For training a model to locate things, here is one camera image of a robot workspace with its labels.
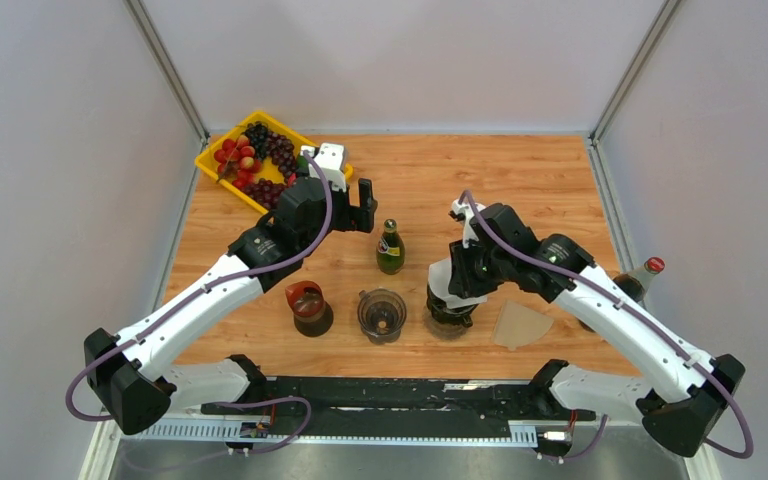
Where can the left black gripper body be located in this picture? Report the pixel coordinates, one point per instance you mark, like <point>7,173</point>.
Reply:
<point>344,215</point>

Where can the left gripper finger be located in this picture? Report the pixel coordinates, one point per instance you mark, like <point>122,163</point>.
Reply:
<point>366,194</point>
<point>364,218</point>

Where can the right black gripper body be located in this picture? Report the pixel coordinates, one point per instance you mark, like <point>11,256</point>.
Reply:
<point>477,270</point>

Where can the white paper coffee filter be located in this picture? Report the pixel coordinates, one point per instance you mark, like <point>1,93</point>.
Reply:
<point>439,276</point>

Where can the dark olive coffee dripper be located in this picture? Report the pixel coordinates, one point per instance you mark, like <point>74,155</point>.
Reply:
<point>442,315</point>

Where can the brown paper coffee filter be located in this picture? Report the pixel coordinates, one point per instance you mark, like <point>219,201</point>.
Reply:
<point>518,326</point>

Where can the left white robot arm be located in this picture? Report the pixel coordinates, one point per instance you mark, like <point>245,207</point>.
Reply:
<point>133,372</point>

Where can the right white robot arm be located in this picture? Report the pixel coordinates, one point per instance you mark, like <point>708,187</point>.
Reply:
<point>681,392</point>

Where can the green glass Perrier bottle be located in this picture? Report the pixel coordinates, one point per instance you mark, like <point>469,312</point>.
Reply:
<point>390,253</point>

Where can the clear glass server jug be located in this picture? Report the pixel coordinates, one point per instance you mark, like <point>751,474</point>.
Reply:
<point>444,331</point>

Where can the dark purple grape bunch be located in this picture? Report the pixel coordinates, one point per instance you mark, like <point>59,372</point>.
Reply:
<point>270,149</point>

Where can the small red fruits cluster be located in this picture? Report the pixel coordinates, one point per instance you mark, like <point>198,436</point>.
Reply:
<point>237,162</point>

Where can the red capped soda bottle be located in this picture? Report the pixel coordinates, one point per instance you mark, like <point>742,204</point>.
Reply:
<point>636,282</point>

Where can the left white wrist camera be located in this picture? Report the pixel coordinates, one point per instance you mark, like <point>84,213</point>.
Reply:
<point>331,159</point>

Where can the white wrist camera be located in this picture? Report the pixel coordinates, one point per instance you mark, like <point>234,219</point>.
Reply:
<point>331,159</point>
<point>462,212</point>

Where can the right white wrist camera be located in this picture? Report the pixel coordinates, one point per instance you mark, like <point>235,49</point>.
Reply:
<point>462,212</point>

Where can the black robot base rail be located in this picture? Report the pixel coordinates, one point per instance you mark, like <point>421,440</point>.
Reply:
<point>407,409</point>

